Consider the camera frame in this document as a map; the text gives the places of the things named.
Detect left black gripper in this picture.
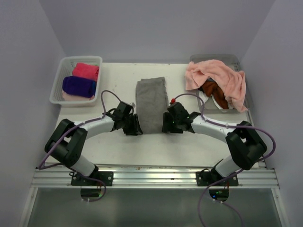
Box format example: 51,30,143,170
121,113,142,136

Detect grey towel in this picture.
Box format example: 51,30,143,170
135,77,168,134

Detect light pink towel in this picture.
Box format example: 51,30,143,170
185,60,248,113

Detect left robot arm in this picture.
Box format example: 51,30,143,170
45,102,143,186

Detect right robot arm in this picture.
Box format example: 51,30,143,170
162,102,267,186

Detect white cloth in bin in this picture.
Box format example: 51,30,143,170
198,90,234,112

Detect brown towel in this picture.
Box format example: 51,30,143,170
198,80,233,110

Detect purple rolled towel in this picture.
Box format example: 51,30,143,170
62,76,97,98

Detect pale pink rolled towel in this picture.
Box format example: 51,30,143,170
62,91,95,102

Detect hot pink rolled towel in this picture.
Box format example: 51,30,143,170
72,62,99,82

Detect white plastic basket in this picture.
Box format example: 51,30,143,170
49,56,103,107

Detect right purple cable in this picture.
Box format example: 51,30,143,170
169,93,276,227

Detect purple cable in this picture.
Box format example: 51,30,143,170
169,93,276,227
38,90,126,203

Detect aluminium mounting rail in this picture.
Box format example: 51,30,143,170
30,166,279,189

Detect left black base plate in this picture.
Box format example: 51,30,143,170
69,171,114,186

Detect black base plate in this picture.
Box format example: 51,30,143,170
69,171,114,186
196,168,239,186

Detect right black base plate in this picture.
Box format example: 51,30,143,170
196,168,239,186

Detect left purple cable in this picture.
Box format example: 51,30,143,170
38,90,126,203

